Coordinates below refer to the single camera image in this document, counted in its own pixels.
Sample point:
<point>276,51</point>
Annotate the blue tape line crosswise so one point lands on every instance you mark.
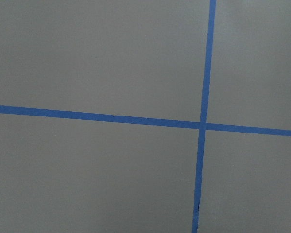
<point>37,112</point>

